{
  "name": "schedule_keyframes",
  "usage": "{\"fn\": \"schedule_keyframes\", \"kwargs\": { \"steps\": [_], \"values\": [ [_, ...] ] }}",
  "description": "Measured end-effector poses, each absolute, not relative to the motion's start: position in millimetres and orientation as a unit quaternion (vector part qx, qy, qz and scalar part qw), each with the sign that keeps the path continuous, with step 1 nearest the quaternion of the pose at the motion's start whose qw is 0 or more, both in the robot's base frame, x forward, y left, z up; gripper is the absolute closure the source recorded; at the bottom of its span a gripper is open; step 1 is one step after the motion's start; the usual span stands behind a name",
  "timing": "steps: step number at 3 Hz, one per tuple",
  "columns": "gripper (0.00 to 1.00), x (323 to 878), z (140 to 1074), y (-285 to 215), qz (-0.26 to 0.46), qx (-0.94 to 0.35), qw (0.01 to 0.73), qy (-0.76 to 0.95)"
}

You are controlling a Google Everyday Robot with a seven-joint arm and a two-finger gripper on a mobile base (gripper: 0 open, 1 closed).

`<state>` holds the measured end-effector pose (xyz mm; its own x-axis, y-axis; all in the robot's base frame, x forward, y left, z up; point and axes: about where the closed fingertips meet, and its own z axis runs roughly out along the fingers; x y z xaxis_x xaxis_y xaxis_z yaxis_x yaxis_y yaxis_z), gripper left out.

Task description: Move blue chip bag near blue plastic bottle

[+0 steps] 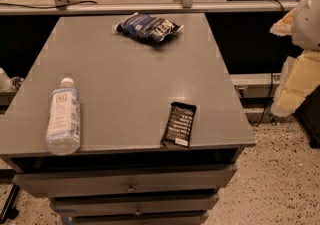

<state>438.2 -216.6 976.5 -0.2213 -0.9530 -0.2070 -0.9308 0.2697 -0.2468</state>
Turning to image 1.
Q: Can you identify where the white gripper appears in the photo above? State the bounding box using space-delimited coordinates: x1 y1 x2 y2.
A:
270 0 320 117

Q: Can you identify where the blue chip bag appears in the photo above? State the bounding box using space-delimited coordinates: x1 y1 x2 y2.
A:
115 12 183 43

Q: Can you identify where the clear plastic water bottle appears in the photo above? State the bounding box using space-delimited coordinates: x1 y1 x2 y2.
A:
45 78 81 155

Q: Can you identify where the black snack bar wrapper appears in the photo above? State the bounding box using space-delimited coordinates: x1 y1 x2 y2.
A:
161 102 197 149

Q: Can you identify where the top drawer knob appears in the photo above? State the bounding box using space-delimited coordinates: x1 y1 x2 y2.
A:
126 183 136 193

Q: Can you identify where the drawer knob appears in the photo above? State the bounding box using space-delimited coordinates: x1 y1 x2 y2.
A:
126 183 136 193
134 208 142 216

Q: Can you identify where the middle drawer knob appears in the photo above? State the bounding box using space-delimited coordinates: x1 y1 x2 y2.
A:
134 208 142 216

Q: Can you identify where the white object at left edge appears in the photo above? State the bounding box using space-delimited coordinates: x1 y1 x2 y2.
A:
0 68 12 91

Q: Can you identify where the black stand leg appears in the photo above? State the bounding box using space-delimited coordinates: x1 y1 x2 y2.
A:
0 185 20 225

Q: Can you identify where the black hanging cable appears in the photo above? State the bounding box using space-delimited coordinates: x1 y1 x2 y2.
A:
248 0 286 127

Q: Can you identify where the grey metal frame rail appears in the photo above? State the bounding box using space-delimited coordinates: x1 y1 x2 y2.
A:
0 0 298 16

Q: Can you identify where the black cable on rail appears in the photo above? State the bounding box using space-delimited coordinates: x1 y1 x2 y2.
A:
0 0 98 10

